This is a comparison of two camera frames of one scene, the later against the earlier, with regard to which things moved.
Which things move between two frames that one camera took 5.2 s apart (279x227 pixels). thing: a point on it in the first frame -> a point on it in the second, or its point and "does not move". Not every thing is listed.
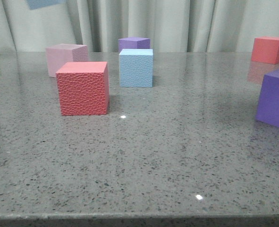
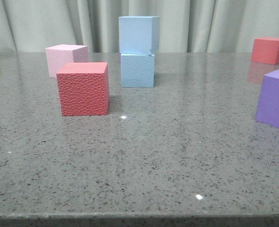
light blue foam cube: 33,4 -> 139,35
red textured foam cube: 84,88 does not move
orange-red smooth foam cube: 269,50 does not move
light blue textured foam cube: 136,67 does not move
